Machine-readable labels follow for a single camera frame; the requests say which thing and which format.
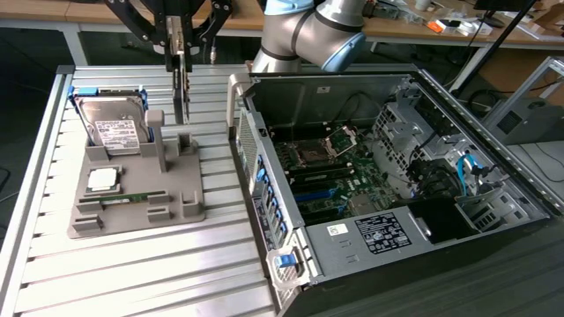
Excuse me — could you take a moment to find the silver CPU chip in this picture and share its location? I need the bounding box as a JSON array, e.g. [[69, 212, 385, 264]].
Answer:
[[87, 167, 123, 192]]

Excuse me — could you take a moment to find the metal socket cover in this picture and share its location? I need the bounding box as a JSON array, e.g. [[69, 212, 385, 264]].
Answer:
[[325, 125, 361, 156]]

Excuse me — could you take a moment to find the wooden desk with grey frame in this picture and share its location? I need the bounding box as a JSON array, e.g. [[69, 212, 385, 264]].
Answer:
[[0, 0, 266, 66]]

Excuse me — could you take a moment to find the green motherboard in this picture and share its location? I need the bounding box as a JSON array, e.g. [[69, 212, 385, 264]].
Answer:
[[269, 123, 407, 225]]

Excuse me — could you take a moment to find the green expansion card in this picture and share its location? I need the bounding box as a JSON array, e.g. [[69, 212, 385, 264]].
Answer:
[[170, 16, 194, 125]]

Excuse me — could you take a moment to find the grey computer tower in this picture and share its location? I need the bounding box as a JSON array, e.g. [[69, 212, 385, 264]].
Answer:
[[483, 97, 564, 146]]

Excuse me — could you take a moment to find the green RAM stick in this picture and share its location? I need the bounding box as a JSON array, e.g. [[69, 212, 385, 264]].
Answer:
[[82, 191, 167, 204]]

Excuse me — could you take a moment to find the silver disk bay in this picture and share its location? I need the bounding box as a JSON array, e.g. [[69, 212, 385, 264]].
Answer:
[[455, 190, 533, 232]]

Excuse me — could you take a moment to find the black wire bundle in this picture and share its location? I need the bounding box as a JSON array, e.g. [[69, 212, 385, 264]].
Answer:
[[405, 145, 462, 201]]

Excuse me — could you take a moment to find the brown cardboard piece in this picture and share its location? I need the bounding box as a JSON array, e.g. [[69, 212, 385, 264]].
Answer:
[[531, 0, 564, 39]]

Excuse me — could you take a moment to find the blue case latch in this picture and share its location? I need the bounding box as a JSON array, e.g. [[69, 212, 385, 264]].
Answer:
[[273, 252, 295, 269]]

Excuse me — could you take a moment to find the wooden desk with clutter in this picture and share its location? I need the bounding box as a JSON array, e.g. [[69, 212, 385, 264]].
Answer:
[[365, 0, 564, 51]]

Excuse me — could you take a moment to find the CPU socket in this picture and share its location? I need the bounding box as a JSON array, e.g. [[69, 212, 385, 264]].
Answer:
[[295, 140, 337, 166]]

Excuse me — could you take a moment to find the aluminium profile frame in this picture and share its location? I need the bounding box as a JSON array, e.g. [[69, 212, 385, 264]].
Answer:
[[505, 55, 564, 110]]

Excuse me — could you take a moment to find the blue data wire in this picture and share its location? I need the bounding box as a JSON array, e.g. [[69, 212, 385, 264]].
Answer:
[[457, 150, 490, 199]]

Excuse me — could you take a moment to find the black monitor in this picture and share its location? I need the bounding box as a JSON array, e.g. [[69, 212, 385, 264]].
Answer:
[[474, 0, 538, 28]]

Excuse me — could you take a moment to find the white flat device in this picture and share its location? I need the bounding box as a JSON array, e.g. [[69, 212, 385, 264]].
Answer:
[[458, 20, 494, 36]]

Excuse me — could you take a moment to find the grey parts rack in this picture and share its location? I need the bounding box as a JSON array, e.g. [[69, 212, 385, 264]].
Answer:
[[67, 108, 209, 239]]

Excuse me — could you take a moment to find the hard disk in blue carrier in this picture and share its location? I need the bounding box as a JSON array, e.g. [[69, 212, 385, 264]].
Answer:
[[69, 85, 154, 156]]

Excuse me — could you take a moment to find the silver power supply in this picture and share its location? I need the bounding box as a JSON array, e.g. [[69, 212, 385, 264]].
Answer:
[[303, 207, 437, 285]]

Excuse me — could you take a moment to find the silver perforated drive cage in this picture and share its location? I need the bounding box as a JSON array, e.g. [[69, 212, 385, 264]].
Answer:
[[374, 100, 449, 162]]

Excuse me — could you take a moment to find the orange and white box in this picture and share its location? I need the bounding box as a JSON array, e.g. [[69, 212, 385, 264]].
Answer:
[[426, 18, 462, 34]]

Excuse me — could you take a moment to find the open PC case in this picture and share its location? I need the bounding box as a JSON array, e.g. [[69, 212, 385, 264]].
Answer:
[[226, 69, 559, 317]]

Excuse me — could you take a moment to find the silver chipset heatsink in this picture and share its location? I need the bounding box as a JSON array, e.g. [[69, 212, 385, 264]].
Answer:
[[351, 194, 382, 214]]

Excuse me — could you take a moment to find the blue expansion slot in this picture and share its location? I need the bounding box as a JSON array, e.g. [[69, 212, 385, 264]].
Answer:
[[294, 188, 339, 203]]

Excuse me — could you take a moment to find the black slanted pole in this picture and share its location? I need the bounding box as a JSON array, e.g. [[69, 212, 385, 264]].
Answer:
[[449, 0, 539, 97]]

